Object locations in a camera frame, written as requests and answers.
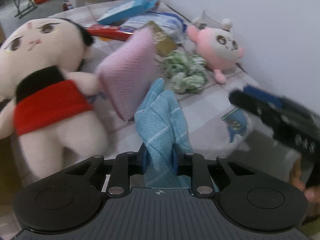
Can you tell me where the large boy plush doll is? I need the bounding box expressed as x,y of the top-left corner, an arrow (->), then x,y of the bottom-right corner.
1,17 -> 108,179

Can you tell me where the green white knotted rope toy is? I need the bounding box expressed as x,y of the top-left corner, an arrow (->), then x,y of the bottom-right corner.
163,50 -> 208,94

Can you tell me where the red toothpaste box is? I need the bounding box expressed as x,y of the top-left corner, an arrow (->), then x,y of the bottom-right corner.
86,24 -> 135,41

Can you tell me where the blue microfiber cloth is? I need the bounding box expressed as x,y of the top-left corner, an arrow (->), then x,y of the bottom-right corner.
135,79 -> 195,191

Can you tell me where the clear plastic cup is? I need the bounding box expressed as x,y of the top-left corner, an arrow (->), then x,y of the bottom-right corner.
200,10 -> 223,28

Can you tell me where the gold snack packet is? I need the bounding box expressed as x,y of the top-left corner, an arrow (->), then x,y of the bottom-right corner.
147,21 -> 177,57

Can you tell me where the small metal stool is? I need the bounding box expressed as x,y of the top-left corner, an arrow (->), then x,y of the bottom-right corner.
9,0 -> 38,20

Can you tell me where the person's right hand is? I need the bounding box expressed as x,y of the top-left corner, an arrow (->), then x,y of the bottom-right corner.
289,158 -> 319,222

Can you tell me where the pink round plush toy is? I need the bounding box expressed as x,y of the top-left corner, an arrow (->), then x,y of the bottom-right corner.
187,18 -> 245,84

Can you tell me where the white blue wipes pack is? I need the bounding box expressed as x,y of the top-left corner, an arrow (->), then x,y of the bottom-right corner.
121,12 -> 187,44

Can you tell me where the blue white carton box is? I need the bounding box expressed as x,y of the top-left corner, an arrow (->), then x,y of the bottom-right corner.
97,0 -> 152,25

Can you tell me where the pink knitted cloth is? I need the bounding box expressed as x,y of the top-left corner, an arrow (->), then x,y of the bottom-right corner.
96,27 -> 156,122

